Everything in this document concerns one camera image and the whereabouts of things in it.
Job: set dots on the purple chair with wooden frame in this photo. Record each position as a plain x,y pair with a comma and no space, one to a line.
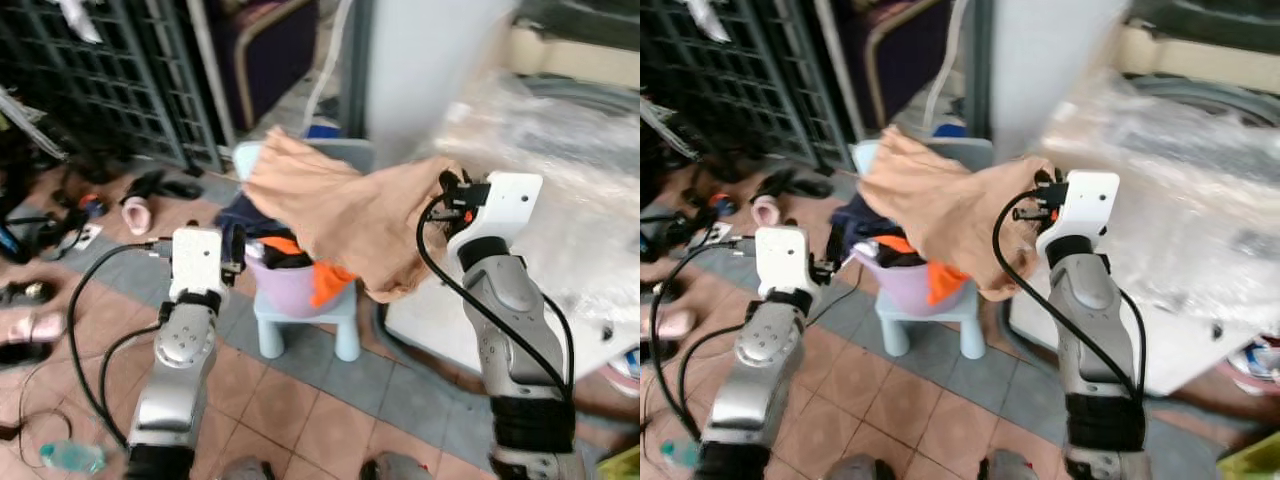
280,50
900,50

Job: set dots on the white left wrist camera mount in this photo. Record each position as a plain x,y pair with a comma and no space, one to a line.
782,262
196,262

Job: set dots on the pale pink shoe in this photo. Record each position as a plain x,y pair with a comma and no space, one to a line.
30,328
678,324

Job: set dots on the grey left robot foot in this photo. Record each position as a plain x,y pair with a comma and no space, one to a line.
860,469
246,470

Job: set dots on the clear plastic bottle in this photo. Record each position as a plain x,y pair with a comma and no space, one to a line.
680,454
72,458

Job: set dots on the orange cloth garment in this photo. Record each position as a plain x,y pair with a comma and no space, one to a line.
328,282
942,282

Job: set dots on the pink slipper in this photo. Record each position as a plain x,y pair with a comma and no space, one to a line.
766,211
136,216

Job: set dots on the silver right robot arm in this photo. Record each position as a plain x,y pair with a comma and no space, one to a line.
515,330
1095,330

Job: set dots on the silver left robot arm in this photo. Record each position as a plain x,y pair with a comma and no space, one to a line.
178,370
755,370

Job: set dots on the tan cloth garment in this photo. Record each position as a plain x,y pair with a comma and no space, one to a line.
340,210
940,205

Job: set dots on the white washing machine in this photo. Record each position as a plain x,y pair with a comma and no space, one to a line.
1060,335
450,325

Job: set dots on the light blue plastic stool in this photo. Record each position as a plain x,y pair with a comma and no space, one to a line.
968,335
345,335

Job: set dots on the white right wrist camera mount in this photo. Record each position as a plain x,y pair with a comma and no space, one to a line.
1090,200
510,205

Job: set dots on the black sandal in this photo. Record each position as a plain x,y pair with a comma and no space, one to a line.
165,185
795,183

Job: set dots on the grey right robot foot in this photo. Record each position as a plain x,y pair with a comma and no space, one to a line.
1015,466
398,467

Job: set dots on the pale grey upright panel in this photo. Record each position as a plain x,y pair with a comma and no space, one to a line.
1050,65
430,70

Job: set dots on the clear plastic cover sheet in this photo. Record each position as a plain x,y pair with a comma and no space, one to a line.
575,200
1180,190

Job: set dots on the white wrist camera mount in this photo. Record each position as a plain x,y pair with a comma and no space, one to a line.
1090,200
510,205
782,262
196,262

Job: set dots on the colourful shoe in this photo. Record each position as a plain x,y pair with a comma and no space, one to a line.
1255,365
625,372

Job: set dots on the yellow-green plastic container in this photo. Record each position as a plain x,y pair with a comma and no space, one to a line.
1250,458
622,465

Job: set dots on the grey robot foot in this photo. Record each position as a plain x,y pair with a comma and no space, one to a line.
1015,466
398,467
246,470
860,469

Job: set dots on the dark navy cloth garment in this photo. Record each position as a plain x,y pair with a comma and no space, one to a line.
860,222
245,222

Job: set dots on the lilac plastic laundry basin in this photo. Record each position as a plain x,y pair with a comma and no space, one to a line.
285,292
900,292

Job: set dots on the black metal grille gate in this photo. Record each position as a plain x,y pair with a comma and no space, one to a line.
735,65
110,70

